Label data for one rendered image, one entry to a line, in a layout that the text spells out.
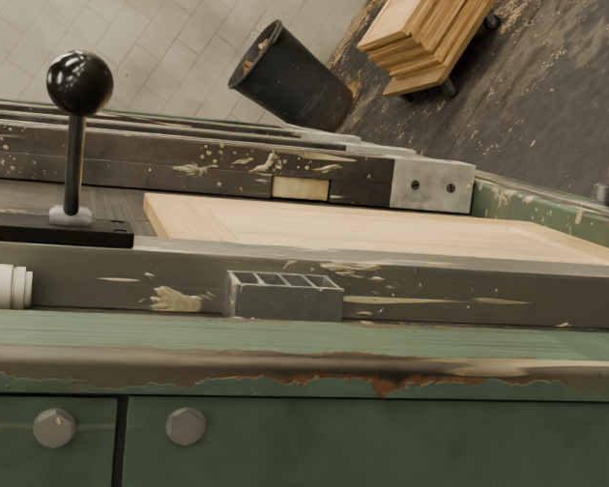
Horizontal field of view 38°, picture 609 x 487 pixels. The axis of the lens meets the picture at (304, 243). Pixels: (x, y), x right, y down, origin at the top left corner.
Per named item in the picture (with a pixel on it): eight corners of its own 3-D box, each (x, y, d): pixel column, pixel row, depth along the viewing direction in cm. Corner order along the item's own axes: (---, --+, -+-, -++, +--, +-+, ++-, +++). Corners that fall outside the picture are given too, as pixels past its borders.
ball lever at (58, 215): (99, 256, 57) (116, 74, 49) (37, 252, 56) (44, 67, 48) (99, 219, 60) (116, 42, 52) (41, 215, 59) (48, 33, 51)
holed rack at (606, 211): (633, 218, 100) (634, 213, 100) (611, 216, 99) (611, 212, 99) (289, 126, 257) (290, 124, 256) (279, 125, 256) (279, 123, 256)
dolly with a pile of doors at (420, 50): (515, 9, 414) (452, -48, 401) (458, 100, 405) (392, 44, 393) (449, 32, 471) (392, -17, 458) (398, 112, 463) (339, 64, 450)
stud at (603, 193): (615, 209, 108) (619, 186, 108) (597, 208, 108) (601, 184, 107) (603, 206, 111) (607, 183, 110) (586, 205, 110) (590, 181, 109)
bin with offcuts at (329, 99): (372, 78, 536) (289, 11, 516) (328, 148, 528) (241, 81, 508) (339, 89, 584) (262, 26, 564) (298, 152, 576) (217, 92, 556)
